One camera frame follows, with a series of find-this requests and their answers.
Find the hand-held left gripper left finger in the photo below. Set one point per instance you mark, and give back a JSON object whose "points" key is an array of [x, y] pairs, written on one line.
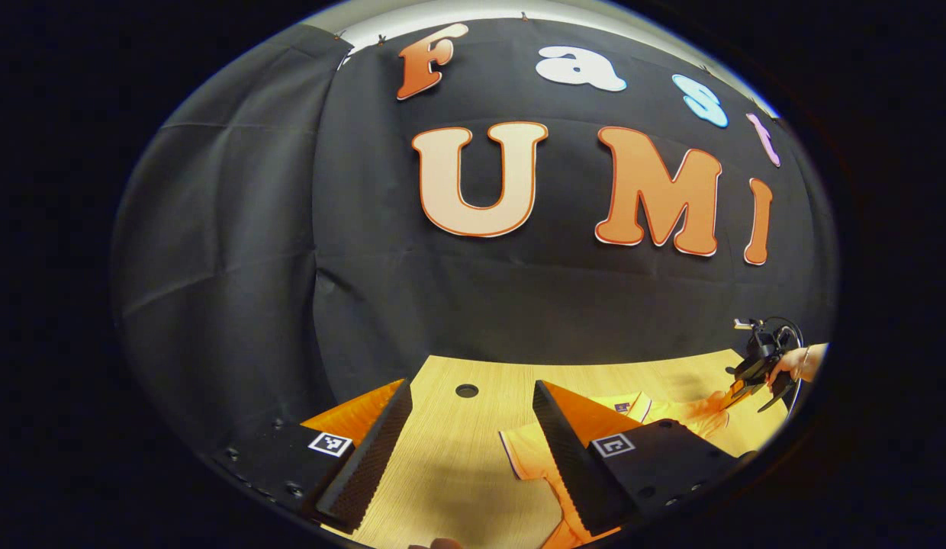
{"points": [[370, 465]]}

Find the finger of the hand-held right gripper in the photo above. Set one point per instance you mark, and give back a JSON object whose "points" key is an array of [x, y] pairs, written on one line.
{"points": [[735, 393]]}

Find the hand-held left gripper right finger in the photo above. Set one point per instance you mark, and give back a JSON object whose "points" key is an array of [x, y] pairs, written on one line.
{"points": [[568, 465]]}

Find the orange T-shirt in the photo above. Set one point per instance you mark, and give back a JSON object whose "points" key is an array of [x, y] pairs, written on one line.
{"points": [[530, 457]]}

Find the black backdrop cloth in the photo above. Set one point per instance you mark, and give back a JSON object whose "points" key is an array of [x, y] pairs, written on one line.
{"points": [[290, 267]]}

